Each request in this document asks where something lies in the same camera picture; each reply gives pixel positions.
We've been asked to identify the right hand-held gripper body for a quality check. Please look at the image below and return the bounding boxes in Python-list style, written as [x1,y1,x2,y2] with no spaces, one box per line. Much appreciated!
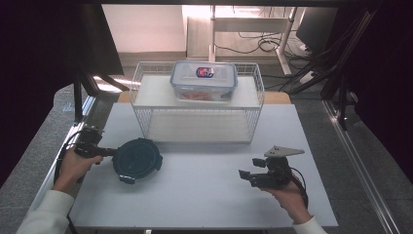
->
[248,144,306,190]

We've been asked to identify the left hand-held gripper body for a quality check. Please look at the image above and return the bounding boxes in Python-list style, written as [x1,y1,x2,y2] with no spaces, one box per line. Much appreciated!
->
[73,126,105,160]

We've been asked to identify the round container dark blue lid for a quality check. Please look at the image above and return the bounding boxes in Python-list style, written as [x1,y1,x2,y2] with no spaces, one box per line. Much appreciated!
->
[111,137,164,185]

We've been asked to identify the white wire rack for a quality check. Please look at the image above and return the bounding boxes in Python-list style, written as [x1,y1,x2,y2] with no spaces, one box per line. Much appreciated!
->
[129,60,266,145]

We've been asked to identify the clear rectangular container blue seal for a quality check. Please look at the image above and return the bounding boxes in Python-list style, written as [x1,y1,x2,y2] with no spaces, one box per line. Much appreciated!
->
[169,60,239,103]

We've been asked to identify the person's left hand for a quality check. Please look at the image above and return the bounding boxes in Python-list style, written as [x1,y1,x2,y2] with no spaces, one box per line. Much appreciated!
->
[53,150,104,194]

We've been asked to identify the person's right hand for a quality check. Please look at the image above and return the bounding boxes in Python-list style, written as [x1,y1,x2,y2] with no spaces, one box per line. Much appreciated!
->
[260,178,314,225]

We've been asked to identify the black metal stand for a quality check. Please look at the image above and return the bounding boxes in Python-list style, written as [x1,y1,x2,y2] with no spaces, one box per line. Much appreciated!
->
[281,9,379,132]
[72,68,131,125]

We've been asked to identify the wooden board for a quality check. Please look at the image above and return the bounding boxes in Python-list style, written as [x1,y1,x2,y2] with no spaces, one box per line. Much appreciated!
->
[116,91,292,105]

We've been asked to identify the dark curtain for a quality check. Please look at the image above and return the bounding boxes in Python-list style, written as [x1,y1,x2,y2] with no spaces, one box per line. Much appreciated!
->
[324,0,413,186]
[0,0,125,190]

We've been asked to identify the dark monitor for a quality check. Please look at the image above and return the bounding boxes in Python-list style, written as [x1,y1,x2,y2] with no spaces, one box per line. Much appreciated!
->
[294,7,339,55]

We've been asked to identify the aluminium rail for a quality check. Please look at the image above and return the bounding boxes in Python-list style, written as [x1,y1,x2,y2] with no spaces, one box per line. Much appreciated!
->
[320,97,401,234]
[29,95,99,209]

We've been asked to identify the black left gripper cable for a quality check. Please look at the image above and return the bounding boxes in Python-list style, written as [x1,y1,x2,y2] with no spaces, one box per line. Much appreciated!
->
[53,129,86,234]

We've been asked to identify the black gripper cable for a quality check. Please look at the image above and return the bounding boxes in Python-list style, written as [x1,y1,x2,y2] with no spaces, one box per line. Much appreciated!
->
[289,167,310,210]
[53,129,86,234]

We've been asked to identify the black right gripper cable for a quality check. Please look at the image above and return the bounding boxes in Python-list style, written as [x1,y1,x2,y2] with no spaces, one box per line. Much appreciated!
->
[289,167,310,210]

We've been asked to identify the black floor cables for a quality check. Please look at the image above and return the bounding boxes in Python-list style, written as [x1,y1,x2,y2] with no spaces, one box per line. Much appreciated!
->
[213,7,320,94]

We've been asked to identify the white metal table frame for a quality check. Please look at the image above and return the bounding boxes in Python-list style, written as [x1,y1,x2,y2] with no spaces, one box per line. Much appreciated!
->
[208,4,298,77]

